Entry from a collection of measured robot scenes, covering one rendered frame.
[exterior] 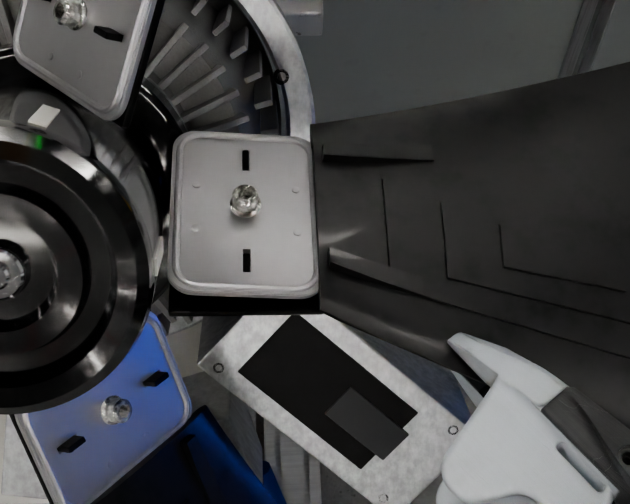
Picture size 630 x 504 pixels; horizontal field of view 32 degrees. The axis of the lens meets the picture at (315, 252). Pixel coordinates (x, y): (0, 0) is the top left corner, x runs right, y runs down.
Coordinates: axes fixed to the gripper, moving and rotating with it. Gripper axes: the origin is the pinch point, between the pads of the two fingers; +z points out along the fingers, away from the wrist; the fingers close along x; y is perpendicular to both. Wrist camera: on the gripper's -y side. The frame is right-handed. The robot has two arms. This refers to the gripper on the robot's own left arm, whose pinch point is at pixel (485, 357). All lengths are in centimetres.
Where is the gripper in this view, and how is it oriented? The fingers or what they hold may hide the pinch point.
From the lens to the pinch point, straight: 46.9
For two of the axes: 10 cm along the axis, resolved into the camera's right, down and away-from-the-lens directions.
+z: -6.3, -6.7, 3.9
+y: -7.8, 5.7, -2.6
